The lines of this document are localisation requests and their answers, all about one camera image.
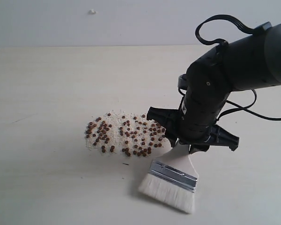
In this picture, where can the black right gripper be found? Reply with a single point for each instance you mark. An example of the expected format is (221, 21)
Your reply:
(194, 122)

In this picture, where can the white wooden paint brush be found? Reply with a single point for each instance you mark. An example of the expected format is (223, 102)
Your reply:
(172, 179)

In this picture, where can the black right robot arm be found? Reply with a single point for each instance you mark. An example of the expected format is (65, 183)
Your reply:
(253, 62)

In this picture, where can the pile of brown pellets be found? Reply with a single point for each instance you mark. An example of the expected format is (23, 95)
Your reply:
(128, 133)

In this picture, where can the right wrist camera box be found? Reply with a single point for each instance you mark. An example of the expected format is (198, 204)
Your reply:
(182, 82)

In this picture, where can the small white wall fixture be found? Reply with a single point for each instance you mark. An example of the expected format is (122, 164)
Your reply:
(92, 12)

